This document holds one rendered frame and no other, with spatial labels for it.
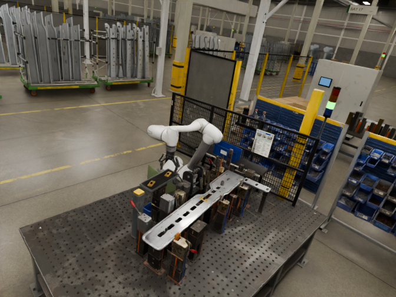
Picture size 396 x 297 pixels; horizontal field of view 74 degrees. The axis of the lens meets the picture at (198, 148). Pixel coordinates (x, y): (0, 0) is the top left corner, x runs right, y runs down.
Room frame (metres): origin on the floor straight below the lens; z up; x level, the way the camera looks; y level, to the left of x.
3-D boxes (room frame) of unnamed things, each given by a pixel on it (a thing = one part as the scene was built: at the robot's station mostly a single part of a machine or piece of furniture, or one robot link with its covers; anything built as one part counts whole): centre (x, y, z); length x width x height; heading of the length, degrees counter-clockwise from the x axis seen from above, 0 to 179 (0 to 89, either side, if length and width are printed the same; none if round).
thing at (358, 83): (8.02, -3.85, 1.22); 1.60 x 0.54 x 2.45; 49
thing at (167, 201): (1.77, 0.18, 0.90); 0.13 x 0.10 x 0.41; 60
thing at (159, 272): (1.42, 0.18, 0.84); 0.18 x 0.06 x 0.29; 60
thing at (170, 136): (2.04, 0.24, 1.54); 0.13 x 0.11 x 0.16; 68
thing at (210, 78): (4.71, 0.01, 1.00); 1.34 x 0.14 x 2.00; 49
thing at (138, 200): (1.71, 0.41, 0.92); 0.08 x 0.08 x 0.44; 60
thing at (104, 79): (9.44, 3.04, 0.88); 1.91 x 1.01 x 1.76; 141
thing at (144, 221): (1.54, 0.31, 0.88); 0.11 x 0.10 x 0.36; 60
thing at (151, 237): (1.95, -0.12, 1.00); 1.38 x 0.22 x 0.02; 150
